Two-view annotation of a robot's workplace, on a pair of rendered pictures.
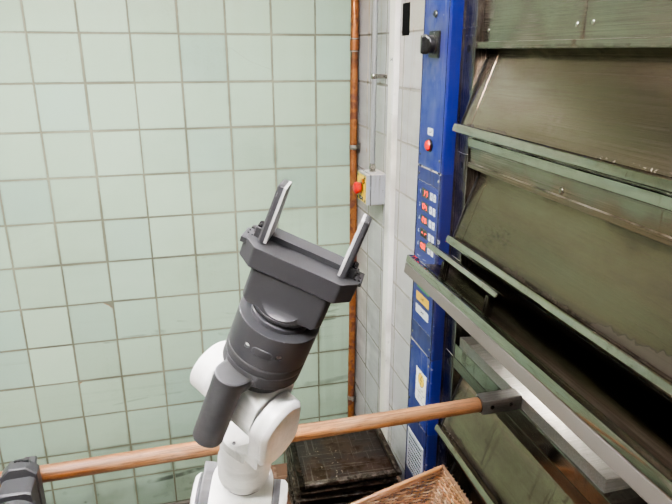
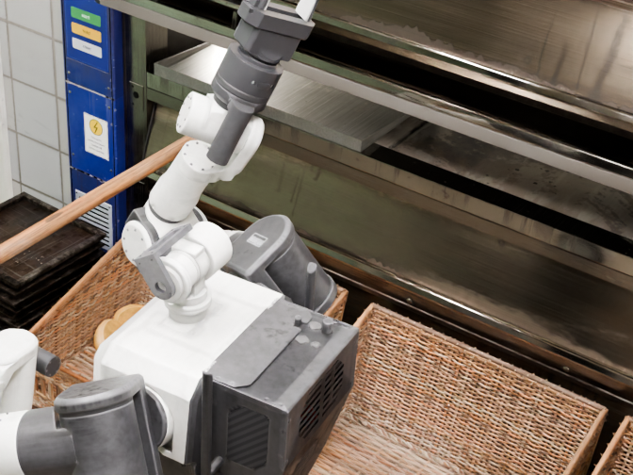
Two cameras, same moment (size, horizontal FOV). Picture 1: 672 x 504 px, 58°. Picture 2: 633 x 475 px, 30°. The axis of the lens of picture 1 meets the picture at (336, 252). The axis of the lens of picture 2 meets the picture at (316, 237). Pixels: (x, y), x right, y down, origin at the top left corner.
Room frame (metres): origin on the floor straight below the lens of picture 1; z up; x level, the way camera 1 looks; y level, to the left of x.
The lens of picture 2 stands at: (-0.63, 1.09, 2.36)
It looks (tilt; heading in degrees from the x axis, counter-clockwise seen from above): 33 degrees down; 316
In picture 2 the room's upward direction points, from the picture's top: 5 degrees clockwise
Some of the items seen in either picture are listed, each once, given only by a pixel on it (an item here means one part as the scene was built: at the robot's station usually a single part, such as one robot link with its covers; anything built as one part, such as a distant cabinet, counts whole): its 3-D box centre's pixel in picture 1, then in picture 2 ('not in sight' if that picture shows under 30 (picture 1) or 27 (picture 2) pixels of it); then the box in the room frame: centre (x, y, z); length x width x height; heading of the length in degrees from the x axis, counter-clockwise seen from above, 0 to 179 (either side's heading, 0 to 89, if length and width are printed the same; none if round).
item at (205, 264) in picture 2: not in sight; (190, 268); (0.38, 0.32, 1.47); 0.10 x 0.07 x 0.09; 110
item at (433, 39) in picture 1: (428, 34); not in sight; (1.52, -0.22, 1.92); 0.06 x 0.04 x 0.11; 14
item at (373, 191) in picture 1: (371, 186); not in sight; (1.96, -0.12, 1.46); 0.10 x 0.07 x 0.10; 14
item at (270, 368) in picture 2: not in sight; (223, 403); (0.32, 0.31, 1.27); 0.34 x 0.30 x 0.36; 110
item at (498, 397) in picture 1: (498, 401); not in sight; (1.09, -0.34, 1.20); 0.09 x 0.04 x 0.03; 105
